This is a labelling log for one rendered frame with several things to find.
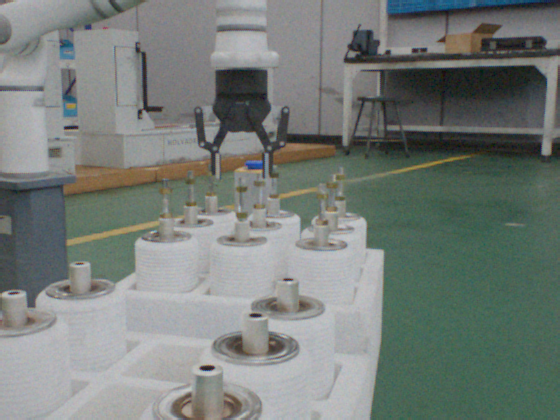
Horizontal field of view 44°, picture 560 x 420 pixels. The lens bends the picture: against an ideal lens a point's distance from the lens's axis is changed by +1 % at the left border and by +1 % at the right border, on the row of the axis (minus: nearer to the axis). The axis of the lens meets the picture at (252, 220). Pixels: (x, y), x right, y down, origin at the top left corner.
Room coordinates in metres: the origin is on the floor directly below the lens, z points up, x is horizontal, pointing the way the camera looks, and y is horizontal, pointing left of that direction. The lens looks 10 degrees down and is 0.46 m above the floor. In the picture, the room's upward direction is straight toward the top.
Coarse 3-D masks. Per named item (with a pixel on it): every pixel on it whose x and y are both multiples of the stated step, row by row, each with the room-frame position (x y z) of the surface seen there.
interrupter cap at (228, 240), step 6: (252, 234) 1.02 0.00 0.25; (216, 240) 0.98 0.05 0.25; (222, 240) 0.99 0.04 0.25; (228, 240) 0.99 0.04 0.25; (252, 240) 1.00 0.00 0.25; (258, 240) 0.98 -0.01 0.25; (264, 240) 0.98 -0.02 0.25; (234, 246) 0.95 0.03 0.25; (240, 246) 0.95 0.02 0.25; (246, 246) 0.95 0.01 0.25
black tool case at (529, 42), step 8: (488, 40) 5.15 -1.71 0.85; (496, 40) 5.13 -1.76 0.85; (504, 40) 5.10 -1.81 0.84; (512, 40) 5.08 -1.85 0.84; (520, 40) 5.05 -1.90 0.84; (528, 40) 5.03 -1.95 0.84; (536, 40) 5.01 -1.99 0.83; (544, 40) 5.09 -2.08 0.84; (480, 48) 5.18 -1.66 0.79; (488, 48) 5.15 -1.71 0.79; (496, 48) 5.12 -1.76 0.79; (504, 48) 5.10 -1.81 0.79; (512, 48) 5.08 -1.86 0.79; (520, 48) 5.05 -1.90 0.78; (528, 48) 5.03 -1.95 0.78; (536, 48) 5.00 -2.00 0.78; (544, 48) 5.11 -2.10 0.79
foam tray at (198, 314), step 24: (288, 264) 1.15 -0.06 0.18; (360, 288) 0.99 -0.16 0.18; (144, 312) 0.95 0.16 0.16; (168, 312) 0.94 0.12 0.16; (192, 312) 0.93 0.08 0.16; (216, 312) 0.92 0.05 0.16; (240, 312) 0.91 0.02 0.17; (336, 312) 0.88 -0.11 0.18; (360, 312) 0.88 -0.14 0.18; (192, 336) 0.93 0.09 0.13; (216, 336) 0.92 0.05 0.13; (336, 336) 0.88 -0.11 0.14; (360, 336) 0.87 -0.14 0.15
